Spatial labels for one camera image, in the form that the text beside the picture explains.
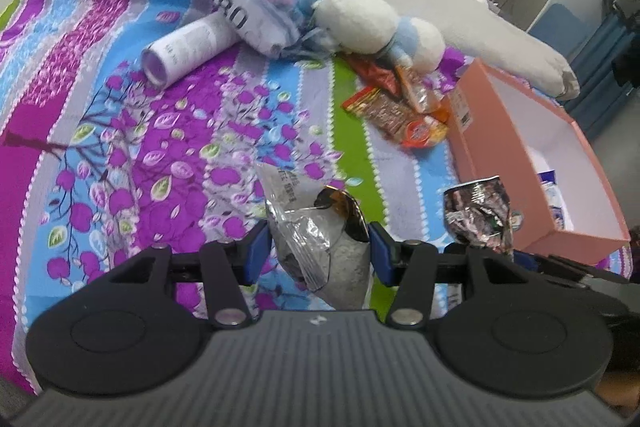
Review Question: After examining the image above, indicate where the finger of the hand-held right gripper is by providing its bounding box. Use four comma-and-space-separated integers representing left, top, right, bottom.
515, 251, 632, 284

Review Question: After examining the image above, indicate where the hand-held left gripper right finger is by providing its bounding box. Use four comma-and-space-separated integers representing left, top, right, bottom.
367, 222, 551, 329

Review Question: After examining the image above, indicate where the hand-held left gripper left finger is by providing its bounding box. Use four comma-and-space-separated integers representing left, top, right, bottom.
100, 219, 273, 329

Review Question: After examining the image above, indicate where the silver clear snack packet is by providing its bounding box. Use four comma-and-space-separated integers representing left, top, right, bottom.
256, 164, 373, 308

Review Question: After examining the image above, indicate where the blue and white snack packet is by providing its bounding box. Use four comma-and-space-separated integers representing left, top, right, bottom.
537, 169, 568, 230

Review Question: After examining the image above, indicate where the orange round label snack packet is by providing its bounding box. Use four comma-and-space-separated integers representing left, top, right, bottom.
401, 117, 449, 150

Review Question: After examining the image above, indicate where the red brown snack packet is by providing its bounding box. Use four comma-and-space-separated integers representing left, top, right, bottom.
341, 88, 417, 142

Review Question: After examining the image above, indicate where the pink cardboard box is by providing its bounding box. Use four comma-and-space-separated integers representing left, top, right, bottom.
447, 59, 632, 265

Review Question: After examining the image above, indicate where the orange clear snack packet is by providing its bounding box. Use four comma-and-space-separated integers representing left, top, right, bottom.
392, 64, 447, 114

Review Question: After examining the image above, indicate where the dark red snack packet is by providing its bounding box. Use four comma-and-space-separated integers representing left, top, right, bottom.
349, 56, 401, 95

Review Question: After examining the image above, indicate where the purple floral bed sheet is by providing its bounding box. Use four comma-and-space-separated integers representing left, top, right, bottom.
0, 0, 631, 395

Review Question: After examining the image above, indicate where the white tube bottle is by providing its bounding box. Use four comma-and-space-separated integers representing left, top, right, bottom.
141, 14, 241, 85

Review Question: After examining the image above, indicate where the blue curtain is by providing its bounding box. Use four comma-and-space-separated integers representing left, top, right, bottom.
570, 14, 636, 132

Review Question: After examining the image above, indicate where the white and blue plush toy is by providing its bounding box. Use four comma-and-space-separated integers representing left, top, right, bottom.
295, 0, 446, 72

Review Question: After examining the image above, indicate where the grey duvet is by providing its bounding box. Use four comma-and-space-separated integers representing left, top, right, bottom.
47, 0, 581, 100

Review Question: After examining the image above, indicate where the blue board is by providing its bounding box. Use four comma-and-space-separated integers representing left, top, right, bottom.
527, 2, 593, 52

